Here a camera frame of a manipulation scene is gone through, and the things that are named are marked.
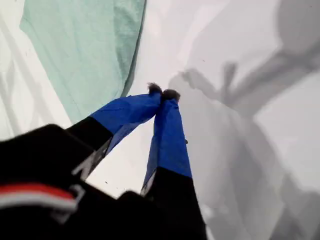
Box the red and white servo wire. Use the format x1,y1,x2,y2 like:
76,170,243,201
0,183,79,213

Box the pale green T-shirt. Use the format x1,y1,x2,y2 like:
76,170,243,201
19,0,148,125

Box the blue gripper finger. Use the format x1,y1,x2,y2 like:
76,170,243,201
65,82,163,181
139,88,209,240

